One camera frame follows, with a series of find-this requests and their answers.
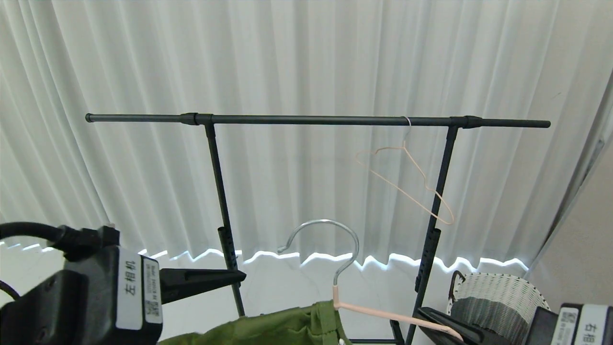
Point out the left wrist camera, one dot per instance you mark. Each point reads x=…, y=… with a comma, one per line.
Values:
x=86, y=306

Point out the pink clothes hanger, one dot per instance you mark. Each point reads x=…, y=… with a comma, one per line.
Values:
x=336, y=297
x=407, y=193

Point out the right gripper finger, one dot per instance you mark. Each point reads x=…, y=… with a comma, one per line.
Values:
x=459, y=333

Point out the white laundry basket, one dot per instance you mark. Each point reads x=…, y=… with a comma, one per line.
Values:
x=498, y=292

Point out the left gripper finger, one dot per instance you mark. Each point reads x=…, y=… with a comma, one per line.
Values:
x=191, y=282

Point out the black clothes rack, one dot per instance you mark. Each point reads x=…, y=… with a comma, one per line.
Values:
x=311, y=120

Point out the white curtain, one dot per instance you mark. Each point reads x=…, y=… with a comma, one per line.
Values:
x=287, y=57

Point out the green garment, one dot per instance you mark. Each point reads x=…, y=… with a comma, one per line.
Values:
x=268, y=330

